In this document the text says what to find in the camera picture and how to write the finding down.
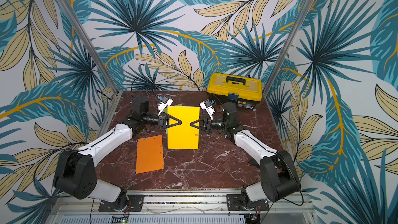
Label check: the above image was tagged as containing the orange paper sheet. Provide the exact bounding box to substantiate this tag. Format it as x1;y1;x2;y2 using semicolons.
136;135;164;174

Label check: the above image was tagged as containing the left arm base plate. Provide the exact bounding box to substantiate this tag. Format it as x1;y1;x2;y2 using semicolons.
98;195;145;212

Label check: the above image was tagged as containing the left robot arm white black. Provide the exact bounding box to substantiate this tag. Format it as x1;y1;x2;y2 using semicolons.
53;96;182;203

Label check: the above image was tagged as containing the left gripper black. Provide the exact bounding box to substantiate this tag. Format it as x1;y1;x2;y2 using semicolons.
142;111;182;129

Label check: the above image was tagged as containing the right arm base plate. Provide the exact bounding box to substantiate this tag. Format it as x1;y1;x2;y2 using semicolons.
226;193;269;211

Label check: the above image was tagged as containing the aluminium front rail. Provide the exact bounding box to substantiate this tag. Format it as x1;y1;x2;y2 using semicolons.
49;188;315;221

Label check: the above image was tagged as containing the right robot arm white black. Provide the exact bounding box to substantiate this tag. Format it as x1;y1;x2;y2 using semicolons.
190;100;301;207

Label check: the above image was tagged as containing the yellow paper sheet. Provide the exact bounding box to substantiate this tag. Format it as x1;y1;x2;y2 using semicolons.
167;106;200;149

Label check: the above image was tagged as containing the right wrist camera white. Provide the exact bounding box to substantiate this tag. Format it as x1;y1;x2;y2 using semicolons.
200;100;216;120

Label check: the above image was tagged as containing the yellow black toolbox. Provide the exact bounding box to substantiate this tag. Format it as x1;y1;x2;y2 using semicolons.
207;73;262;110

